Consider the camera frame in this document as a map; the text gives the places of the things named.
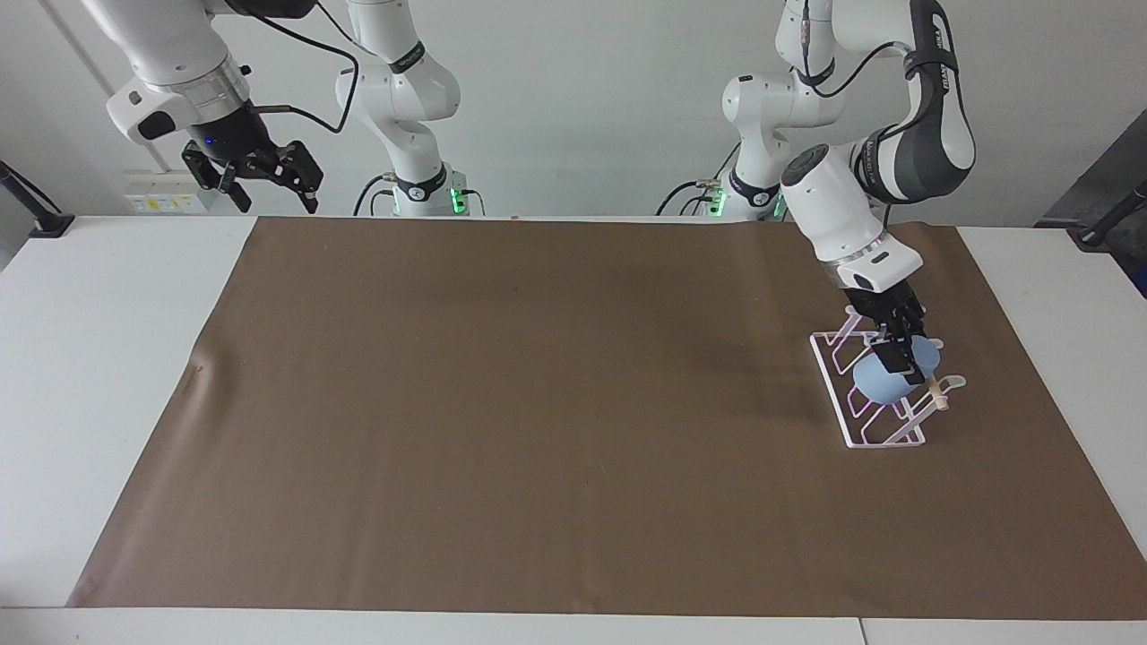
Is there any black cable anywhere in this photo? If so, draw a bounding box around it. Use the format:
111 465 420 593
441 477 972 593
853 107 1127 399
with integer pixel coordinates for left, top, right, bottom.
656 178 723 217
235 0 362 136
353 174 397 218
800 0 920 100

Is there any white power strip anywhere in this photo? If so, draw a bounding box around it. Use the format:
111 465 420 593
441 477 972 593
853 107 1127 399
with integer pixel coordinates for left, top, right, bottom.
124 169 213 215

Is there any white wire cup holder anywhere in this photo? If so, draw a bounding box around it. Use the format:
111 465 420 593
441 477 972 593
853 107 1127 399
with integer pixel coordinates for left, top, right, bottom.
808 305 968 450

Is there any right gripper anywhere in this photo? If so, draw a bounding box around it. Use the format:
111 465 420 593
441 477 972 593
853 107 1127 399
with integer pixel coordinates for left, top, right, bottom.
182 100 324 215

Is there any black stand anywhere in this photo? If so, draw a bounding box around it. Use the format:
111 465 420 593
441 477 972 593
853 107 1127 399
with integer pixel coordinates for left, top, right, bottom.
0 160 76 239
1065 179 1147 254

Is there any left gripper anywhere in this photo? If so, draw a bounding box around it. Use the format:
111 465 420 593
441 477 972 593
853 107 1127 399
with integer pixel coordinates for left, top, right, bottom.
842 271 929 387

